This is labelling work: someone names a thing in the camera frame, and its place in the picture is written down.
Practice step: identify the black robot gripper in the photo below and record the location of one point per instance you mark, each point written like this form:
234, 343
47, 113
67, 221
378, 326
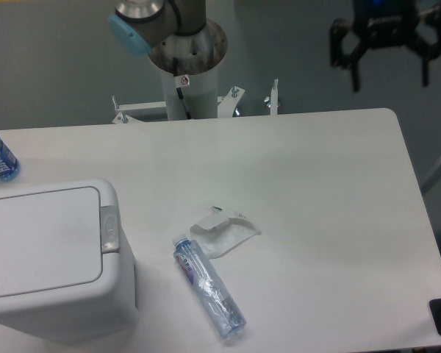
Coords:
384, 24

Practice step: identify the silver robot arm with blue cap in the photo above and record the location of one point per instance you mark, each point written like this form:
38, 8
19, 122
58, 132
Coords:
140, 26

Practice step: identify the grey trash can push button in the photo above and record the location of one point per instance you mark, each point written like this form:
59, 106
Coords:
109, 229

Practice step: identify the white trash can lid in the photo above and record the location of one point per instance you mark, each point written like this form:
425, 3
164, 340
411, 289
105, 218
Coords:
49, 240

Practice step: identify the white trash can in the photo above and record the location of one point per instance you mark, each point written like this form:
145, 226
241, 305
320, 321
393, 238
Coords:
78, 312

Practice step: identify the empty clear plastic water bottle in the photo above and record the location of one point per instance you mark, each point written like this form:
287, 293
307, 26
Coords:
209, 288

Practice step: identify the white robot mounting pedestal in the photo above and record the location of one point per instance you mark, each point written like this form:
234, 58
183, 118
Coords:
188, 67

